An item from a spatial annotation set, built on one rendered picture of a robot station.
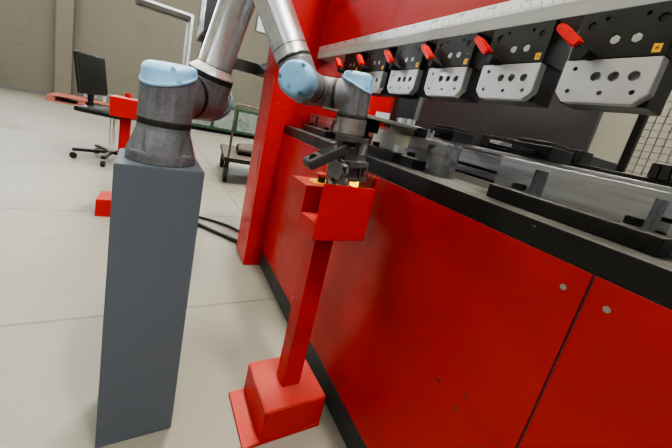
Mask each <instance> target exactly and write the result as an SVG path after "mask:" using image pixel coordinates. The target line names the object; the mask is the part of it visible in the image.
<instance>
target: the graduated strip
mask: <svg viewBox="0 0 672 448"><path fill-rule="evenodd" d="M572 1H577V0H511V1H506V2H502V3H498V4H494V5H490V6H486V7H482V8H478V9H473V10H469V11H465V12H461V13H457V14H453V15H449V16H445V17H441V18H436V19H432V20H428V21H424V22H420V23H416V24H412V25H408V26H403V27H399V28H395V29H391V30H387V31H383V32H379V33H375V34H371V35H366V36H362V37H358V38H354V39H350V40H346V41H342V42H338V43H334V44H329V45H325V46H321V47H319V51H318V53H321V52H326V51H331V50H336V49H341V48H346V47H351V46H356V45H360V44H365V43H370V42H375V41H380V40H385V39H390V38H395V37H400V36H405V35H410V34H415V33H420V32H425V31H429V30H434V29H439V28H444V27H449V26H454V25H459V24H464V23H469V22H474V21H479V20H484V19H489V18H494V17H498V16H503V15H508V14H513V13H518V12H523V11H528V10H533V9H538V8H543V7H548V6H553V5H558V4H563V3H568V2H572Z"/></svg>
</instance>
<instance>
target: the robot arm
mask: <svg viewBox="0 0 672 448"><path fill-rule="evenodd" d="M255 6H256V9H257V12H258V14H259V17H260V20H261V23H262V25H263V28H264V31H265V33H266V36H267V39H268V41H269V44H270V47H271V50H272V52H273V55H274V58H275V60H276V63H277V65H278V68H279V74H278V83H279V86H280V88H281V90H282V91H283V92H284V93H285V94H286V95H287V96H289V97H290V98H292V99H294V100H295V102H297V103H301V104H304V105H307V106H309V105H312V106H318V107H325V108H331V109H338V118H337V125H336V132H337V133H336V136H335V139H337V140H341V141H342V142H341V141H337V142H335V143H333V144H331V145H329V146H327V147H325V148H322V149H320V150H318V151H316V152H314V153H312V154H310V155H308V156H305V157H303V163H304V165H305V166H306V167H308V168H309V169H311V170H315V169H317V168H319V167H321V166H323V165H325V164H327V163H329V164H328V169H327V174H326V184H332V185H341V186H349V185H348V181H350V182H366V177H367V171H368V165H369V163H367V162H366V155H367V149H368V143H369V139H364V138H363V137H362V136H364V135H365V129H366V123H367V121H366V120H367V116H368V110H369V104H370V99H371V96H372V85H373V77H372V76H371V75H370V74H368V73H365V72H360V71H351V70H347V71H345V72H344V75H343V77H342V78H334V77H328V76H322V75H321V74H320V73H318V72H317V71H316V68H315V65H314V62H313V60H312V57H311V54H310V51H309V48H308V46H307V43H306V40H305V37H304V34H303V32H302V29H301V26H300V23H299V20H298V18H297V15H296V12H295V9H294V6H293V4H292V1H291V0H218V2H217V5H216V8H215V11H214V14H213V17H212V20H211V23H210V25H209V28H208V31H207V34H206V37H205V40H204V43H203V46H202V49H201V52H200V55H199V58H198V59H197V60H195V61H192V62H190V64H189V66H186V65H181V64H176V63H170V62H165V61H158V60H145V61H143V62H142V64H141V70H140V74H139V78H138V79H139V91H138V103H137V117H136V125H135V127H134V130H133V132H132V134H131V136H130V138H129V140H128V142H127V144H126V146H125V155H124V156H125V157H126V158H127V159H129V160H131V161H134V162H138V163H142V164H147V165H153V166H160V167H171V168H185V167H191V166H193V165H194V163H195V153H194V149H193V144H192V139H191V134H190V132H191V124H192V120H201V121H206V122H209V121H217V120H220V119H222V118H224V117H225V116H227V115H228V113H229V112H230V110H231V108H232V105H233V96H232V92H231V88H232V85H233V80H232V78H231V75H230V74H231V71H232V68H233V65H234V63H235V60H236V57H237V55H238V52H239V49H240V47H241V44H242V41H243V38H244V36H245V33H246V30H247V28H248V25H249V22H250V20H251V17H252V14H253V12H254V9H255ZM365 168H366V172H365V178H363V176H364V170H365Z"/></svg>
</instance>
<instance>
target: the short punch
mask: <svg viewBox="0 0 672 448"><path fill-rule="evenodd" d="M423 101H424V98H422V97H416V96H401V98H400V102H399V106H398V110H397V114H396V117H398V118H397V122H400V123H404V124H408V125H412V126H414V125H415V122H416V120H418V119H419V115H420V111H421V108H422V104H423Z"/></svg>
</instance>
